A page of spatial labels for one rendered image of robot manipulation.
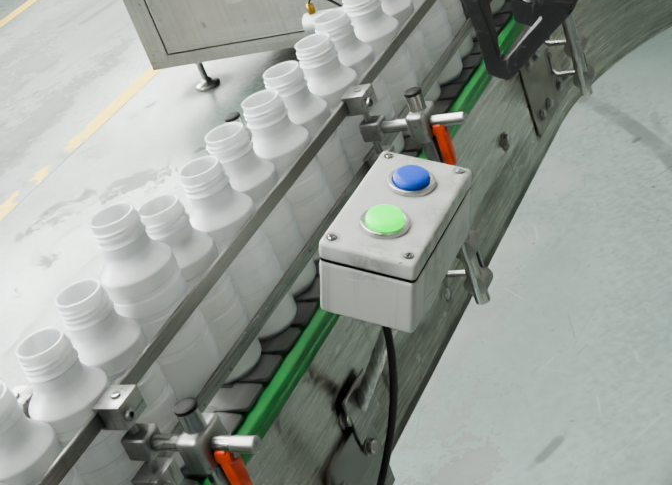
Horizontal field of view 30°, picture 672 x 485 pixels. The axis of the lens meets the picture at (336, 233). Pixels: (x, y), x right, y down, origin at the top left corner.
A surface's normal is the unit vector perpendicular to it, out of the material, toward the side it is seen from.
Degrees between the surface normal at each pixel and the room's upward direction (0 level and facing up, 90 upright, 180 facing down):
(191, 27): 90
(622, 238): 0
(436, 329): 90
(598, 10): 90
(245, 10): 89
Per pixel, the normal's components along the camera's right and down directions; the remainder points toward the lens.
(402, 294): -0.39, 0.55
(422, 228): -0.01, -0.80
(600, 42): 0.67, 0.14
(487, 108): 0.87, -0.07
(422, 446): -0.33, -0.83
